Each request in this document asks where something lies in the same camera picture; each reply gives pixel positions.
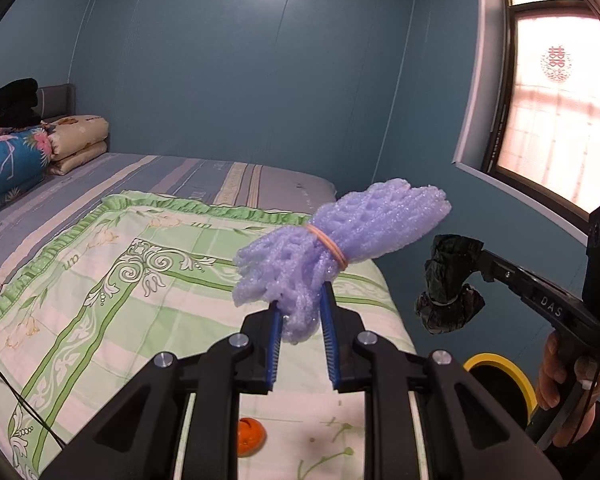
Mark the orange fruit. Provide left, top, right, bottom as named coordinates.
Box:
left=237, top=416, right=267, bottom=457

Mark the red paper window decoration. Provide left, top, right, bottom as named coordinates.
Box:
left=540, top=45, right=569, bottom=82

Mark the purple foam fruit net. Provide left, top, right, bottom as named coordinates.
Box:
left=232, top=176, right=453, bottom=345

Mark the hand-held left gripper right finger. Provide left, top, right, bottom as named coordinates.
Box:
left=320, top=282, right=563, bottom=480

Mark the green patterned blanket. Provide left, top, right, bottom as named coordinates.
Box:
left=0, top=190, right=421, bottom=480

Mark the black clothing pile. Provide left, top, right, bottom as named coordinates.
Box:
left=0, top=78, right=41, bottom=133

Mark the person's right forearm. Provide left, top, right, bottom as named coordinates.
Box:
left=542, top=400, right=600, bottom=480

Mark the window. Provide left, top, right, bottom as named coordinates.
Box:
left=452, top=0, right=600, bottom=241

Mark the folded blue floral quilt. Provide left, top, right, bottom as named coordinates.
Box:
left=0, top=125, right=51, bottom=221

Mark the black cable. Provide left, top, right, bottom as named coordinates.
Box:
left=0, top=352, right=66, bottom=448

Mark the grey upholstered bed frame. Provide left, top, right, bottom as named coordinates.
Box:
left=36, top=83, right=77, bottom=123

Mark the orange rubber band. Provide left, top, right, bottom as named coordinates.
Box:
left=307, top=225, right=351, bottom=268

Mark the black plastic bag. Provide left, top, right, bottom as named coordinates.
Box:
left=415, top=234, right=487, bottom=335

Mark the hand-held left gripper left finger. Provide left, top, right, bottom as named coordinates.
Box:
left=40, top=302, right=285, bottom=480

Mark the folded beige quilt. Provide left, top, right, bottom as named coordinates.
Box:
left=45, top=115, right=110, bottom=176

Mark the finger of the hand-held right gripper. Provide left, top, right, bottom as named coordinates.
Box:
left=467, top=249, right=531, bottom=301

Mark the striped bed sheet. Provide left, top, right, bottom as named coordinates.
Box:
left=0, top=152, right=338, bottom=311

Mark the person's right hand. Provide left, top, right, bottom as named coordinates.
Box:
left=537, top=332, right=600, bottom=443

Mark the yellow rimmed trash bin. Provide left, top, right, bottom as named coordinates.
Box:
left=464, top=352, right=538, bottom=441

